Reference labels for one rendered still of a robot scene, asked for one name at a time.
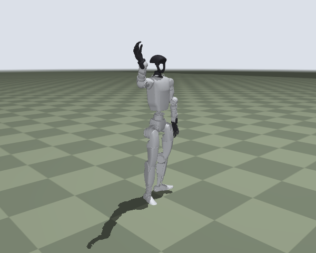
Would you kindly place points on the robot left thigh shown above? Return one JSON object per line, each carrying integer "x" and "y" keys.
{"x": 167, "y": 142}

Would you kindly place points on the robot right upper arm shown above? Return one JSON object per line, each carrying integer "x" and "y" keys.
{"x": 148, "y": 83}

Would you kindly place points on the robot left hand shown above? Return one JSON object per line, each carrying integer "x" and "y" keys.
{"x": 175, "y": 128}

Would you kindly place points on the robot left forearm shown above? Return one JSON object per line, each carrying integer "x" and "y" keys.
{"x": 174, "y": 113}

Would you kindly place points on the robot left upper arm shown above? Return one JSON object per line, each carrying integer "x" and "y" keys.
{"x": 173, "y": 100}

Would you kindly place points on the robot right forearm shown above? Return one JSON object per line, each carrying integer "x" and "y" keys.
{"x": 142, "y": 73}

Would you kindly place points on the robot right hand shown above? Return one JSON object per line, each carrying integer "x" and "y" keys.
{"x": 138, "y": 55}

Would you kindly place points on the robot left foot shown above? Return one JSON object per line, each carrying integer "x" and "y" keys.
{"x": 162, "y": 187}

